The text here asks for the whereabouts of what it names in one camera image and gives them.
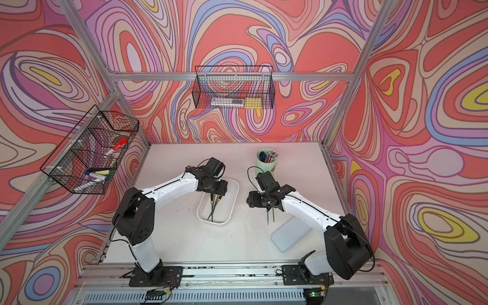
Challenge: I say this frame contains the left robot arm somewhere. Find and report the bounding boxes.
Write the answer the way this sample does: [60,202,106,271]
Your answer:
[113,165,227,277]

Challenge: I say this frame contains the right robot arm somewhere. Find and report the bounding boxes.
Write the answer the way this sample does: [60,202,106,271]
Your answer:
[246,186,374,280]

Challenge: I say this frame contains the file tool six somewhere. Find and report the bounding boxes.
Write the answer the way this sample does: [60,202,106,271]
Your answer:
[207,202,215,222]

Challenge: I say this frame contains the white plastic storage box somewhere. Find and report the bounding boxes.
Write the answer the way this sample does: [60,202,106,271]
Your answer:
[196,177,240,226]

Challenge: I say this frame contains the translucent box lid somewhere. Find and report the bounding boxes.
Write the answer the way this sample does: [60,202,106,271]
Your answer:
[271,217,312,253]

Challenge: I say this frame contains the yellow box in basket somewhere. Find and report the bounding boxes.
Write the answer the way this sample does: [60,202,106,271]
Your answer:
[244,97,263,109]

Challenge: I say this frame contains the green pen cup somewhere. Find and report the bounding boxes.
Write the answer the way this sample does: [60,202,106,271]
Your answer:
[254,149,278,176]

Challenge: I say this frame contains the pens in cup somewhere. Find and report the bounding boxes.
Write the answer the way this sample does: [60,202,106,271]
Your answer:
[257,151,278,163]

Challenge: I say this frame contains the clear case in basket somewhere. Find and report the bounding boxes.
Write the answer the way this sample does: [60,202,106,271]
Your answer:
[210,97,245,108]

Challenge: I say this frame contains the red marker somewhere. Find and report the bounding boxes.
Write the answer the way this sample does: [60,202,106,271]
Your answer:
[104,138,128,157]

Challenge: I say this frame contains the blue white marker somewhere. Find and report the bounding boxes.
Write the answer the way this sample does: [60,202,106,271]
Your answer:
[85,172,109,182]

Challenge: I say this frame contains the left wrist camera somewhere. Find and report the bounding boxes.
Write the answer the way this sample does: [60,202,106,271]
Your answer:
[205,158,226,179]

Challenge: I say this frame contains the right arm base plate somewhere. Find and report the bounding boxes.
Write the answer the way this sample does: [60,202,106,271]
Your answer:
[275,264,334,287]

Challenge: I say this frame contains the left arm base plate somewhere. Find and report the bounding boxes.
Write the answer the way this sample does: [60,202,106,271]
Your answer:
[129,266,183,288]

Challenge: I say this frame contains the black wire basket back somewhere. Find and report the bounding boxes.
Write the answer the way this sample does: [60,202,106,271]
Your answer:
[192,64,275,109]

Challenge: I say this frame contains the black wire basket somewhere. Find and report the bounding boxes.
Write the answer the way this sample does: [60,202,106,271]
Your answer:
[192,64,275,109]
[40,105,139,195]

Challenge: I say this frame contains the black wire basket left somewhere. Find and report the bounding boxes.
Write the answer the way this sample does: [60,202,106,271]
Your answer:
[40,105,139,195]

